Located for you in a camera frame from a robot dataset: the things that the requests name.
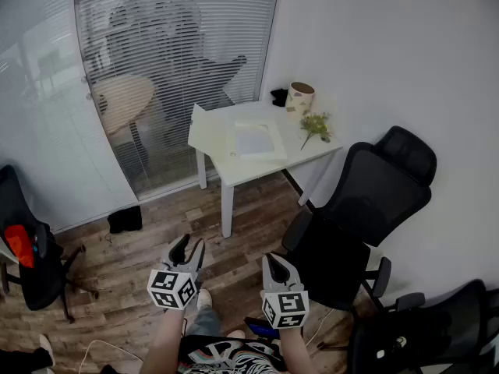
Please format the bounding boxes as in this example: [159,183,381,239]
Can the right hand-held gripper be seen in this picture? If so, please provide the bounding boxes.
[260,252,310,330]

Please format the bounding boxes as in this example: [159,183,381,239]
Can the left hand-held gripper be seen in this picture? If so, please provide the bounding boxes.
[147,233,206,311]

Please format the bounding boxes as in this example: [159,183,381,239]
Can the cream folder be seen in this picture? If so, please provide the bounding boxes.
[187,103,288,166]

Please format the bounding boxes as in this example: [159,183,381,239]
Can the person's right forearm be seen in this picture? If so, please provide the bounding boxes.
[278,325,319,374]

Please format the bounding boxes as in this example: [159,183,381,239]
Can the person's left forearm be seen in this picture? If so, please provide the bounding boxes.
[139,308,186,374]

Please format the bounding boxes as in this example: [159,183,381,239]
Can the black device blue screen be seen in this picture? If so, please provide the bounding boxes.
[244,316,281,340]

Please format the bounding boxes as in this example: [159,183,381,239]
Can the black floor cloth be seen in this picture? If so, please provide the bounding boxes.
[107,205,143,235]

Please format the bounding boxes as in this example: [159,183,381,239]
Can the person's jeans leg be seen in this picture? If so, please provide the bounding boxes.
[185,305,223,338]

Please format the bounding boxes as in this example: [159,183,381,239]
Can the person's printed shirt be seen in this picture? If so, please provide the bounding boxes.
[177,335,289,374]

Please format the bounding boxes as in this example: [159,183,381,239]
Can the black mesh headrest office chair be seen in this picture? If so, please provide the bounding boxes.
[281,125,437,326]

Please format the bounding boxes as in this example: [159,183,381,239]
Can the white table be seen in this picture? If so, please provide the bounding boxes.
[194,100,344,239]

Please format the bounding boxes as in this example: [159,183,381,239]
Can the black swivel office chair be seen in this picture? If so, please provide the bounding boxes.
[0,164,98,325]

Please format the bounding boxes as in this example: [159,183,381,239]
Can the artificial flower bouquet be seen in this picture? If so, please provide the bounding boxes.
[299,111,333,151]

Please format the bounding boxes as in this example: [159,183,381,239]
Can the round wooden table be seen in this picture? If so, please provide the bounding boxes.
[92,74,157,136]

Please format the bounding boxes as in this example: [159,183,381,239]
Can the orange object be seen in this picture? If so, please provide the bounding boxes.
[4,224,36,269]

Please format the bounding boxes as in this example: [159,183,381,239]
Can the black armrest office chair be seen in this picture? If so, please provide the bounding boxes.
[346,278,499,374]

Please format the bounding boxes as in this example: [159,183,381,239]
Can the cream patterned vase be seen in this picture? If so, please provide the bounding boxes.
[285,81,316,121]

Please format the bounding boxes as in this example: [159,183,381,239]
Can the black cloth bundle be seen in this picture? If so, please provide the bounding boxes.
[270,87,289,108]

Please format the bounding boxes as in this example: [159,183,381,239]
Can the grey window blinds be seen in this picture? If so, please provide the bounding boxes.
[73,0,282,202]

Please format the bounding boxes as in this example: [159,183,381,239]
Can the white floor cable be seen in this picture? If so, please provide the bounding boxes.
[306,308,336,346]
[77,339,143,374]

